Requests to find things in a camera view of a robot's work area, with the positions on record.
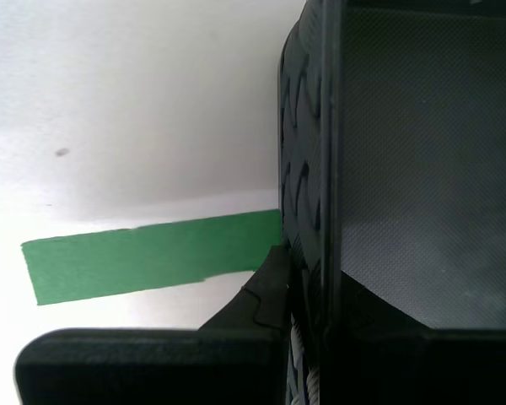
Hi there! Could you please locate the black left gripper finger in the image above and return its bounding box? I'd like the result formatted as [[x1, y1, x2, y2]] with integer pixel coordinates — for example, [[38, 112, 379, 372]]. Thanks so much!
[[13, 245, 290, 405], [319, 269, 506, 405]]

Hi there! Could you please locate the black woven plastic basket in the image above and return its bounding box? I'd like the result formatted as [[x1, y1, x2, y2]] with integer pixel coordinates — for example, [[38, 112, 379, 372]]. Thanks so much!
[[277, 0, 506, 405]]

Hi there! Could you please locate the long green tape strip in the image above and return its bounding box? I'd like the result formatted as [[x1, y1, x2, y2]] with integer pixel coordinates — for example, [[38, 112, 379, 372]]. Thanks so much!
[[20, 208, 284, 305]]

